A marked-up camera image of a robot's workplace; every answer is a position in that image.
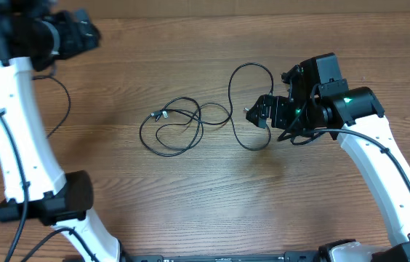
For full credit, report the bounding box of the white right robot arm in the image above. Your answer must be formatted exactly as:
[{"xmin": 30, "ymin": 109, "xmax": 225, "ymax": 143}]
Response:
[{"xmin": 246, "ymin": 53, "xmax": 410, "ymax": 261}]

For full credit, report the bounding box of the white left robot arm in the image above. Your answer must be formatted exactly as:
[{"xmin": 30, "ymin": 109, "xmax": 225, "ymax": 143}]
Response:
[{"xmin": 0, "ymin": 1, "xmax": 128, "ymax": 261}]

